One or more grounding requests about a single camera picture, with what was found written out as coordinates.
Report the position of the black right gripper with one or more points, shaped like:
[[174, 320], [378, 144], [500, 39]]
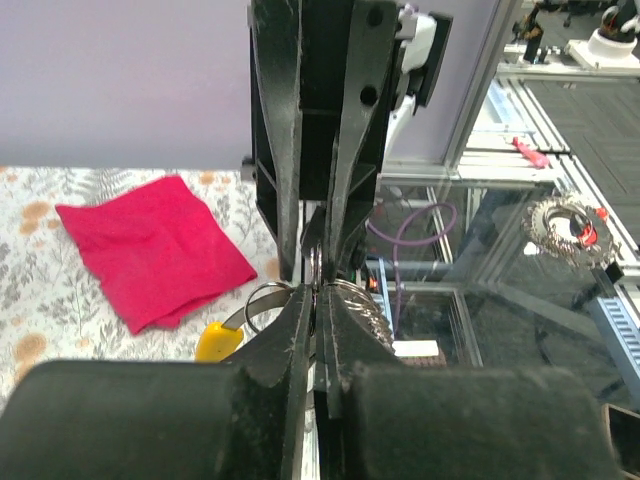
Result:
[[323, 77]]

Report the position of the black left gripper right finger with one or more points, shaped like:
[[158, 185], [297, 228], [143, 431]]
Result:
[[388, 420]]

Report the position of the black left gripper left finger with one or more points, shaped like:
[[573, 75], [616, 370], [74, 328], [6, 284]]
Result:
[[239, 419]]

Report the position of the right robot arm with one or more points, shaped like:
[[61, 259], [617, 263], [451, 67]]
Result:
[[423, 39]]

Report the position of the spare keyring bundle outside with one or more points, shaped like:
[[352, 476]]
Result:
[[571, 229]]

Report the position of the pink cloth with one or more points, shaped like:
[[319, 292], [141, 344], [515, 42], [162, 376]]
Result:
[[157, 252]]

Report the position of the floral tablecloth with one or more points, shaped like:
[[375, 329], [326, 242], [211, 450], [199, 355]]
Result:
[[53, 308]]

